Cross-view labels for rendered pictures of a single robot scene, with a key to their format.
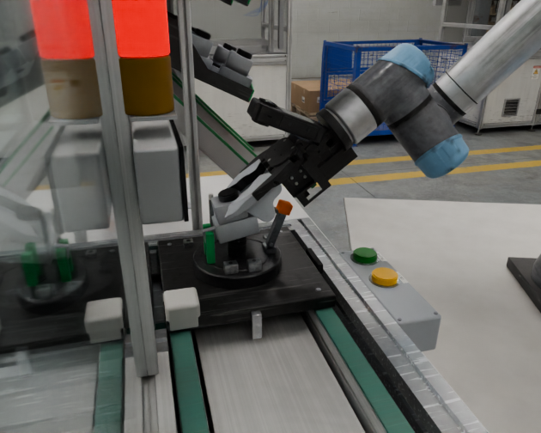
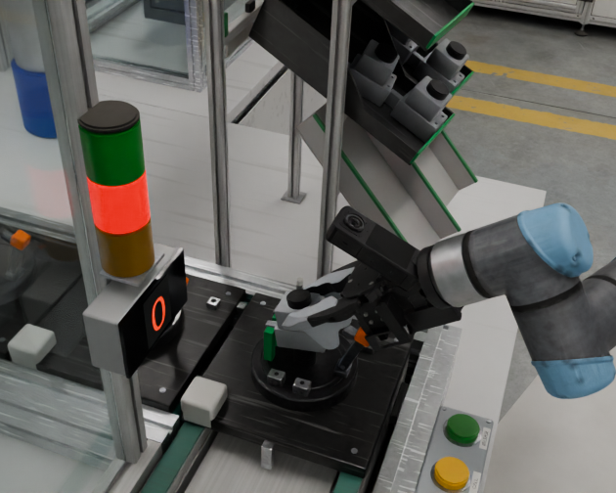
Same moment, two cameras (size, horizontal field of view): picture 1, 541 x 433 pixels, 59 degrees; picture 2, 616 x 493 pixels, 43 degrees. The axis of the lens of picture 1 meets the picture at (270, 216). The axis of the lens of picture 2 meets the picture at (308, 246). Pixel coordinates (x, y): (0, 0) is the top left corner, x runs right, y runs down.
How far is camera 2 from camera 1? 50 cm
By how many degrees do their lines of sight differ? 31
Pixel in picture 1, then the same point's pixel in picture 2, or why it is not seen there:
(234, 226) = (293, 336)
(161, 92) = (126, 261)
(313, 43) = not seen: outside the picture
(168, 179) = (110, 342)
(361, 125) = (456, 293)
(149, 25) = (113, 211)
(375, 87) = (487, 255)
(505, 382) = not seen: outside the picture
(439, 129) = (558, 342)
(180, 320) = (194, 416)
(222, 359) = (221, 471)
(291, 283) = (335, 425)
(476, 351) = not seen: outside the picture
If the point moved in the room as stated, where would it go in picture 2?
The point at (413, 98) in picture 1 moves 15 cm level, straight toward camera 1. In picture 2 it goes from (533, 290) to (426, 356)
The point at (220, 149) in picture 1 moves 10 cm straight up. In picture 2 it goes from (368, 205) to (374, 145)
